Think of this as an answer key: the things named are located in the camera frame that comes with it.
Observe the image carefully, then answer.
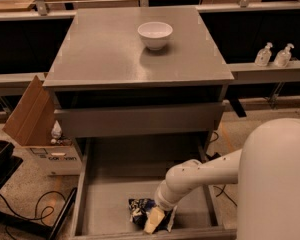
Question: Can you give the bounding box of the black adapter cable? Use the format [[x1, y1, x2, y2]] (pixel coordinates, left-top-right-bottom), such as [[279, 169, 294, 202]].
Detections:
[[208, 131, 238, 208]]

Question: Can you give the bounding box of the black equipment stand left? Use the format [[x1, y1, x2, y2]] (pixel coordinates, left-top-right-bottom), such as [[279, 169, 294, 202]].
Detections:
[[0, 140, 77, 240]]

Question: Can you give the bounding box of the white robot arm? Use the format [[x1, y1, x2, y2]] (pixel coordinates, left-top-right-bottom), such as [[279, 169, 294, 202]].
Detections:
[[144, 118, 300, 240]]

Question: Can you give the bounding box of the black power adapter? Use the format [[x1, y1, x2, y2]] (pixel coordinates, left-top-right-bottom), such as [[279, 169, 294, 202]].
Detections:
[[206, 152, 221, 161]]

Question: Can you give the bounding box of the grey metal rail shelf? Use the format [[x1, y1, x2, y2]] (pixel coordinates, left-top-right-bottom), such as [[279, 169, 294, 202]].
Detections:
[[0, 1, 300, 97]]

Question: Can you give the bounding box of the open cardboard box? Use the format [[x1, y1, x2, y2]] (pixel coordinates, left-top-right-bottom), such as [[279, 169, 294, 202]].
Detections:
[[3, 76, 82, 175]]

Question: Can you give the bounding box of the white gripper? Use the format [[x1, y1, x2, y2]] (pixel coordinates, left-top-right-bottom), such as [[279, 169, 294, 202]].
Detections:
[[144, 180, 179, 234]]

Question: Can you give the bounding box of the open grey middle drawer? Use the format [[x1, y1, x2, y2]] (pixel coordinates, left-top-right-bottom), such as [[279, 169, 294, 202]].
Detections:
[[70, 134, 236, 240]]

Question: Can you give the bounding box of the grey drawer cabinet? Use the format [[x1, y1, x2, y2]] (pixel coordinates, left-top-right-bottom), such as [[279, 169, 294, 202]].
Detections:
[[44, 7, 233, 240]]

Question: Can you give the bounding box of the closed grey upper drawer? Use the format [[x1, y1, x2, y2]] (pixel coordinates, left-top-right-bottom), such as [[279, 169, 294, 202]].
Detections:
[[55, 103, 224, 137]]

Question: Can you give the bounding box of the white bottle in box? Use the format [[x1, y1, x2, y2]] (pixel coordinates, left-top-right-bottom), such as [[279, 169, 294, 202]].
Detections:
[[51, 121, 62, 139]]

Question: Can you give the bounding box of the white ceramic bowl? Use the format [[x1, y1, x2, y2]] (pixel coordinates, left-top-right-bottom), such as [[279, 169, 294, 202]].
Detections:
[[137, 22, 173, 50]]

